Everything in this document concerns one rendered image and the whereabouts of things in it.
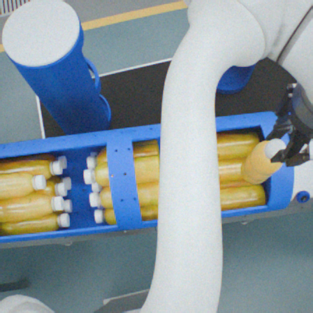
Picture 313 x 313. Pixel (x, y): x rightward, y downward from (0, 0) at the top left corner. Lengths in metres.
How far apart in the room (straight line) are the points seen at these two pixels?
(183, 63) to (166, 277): 0.21
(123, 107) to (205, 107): 1.83
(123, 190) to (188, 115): 0.62
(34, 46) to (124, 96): 0.93
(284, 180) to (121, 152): 0.42
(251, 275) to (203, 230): 1.90
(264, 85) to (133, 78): 0.75
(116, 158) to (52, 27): 0.61
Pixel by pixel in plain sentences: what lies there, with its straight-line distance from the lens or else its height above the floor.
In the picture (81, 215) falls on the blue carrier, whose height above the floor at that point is 0.98.
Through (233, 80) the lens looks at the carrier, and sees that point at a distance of 2.28.
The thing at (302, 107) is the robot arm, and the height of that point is 1.70.
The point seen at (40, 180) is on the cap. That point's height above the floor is 1.17.
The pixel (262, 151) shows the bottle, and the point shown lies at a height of 1.41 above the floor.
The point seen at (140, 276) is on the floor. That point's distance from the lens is 2.19.
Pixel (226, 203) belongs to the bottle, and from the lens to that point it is 1.12.
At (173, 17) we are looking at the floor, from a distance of 2.66.
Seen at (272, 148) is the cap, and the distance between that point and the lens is 0.80.
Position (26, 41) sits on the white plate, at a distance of 1.43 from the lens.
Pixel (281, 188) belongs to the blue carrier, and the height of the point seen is 1.19.
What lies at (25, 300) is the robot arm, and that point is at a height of 1.26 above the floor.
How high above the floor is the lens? 2.18
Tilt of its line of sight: 75 degrees down
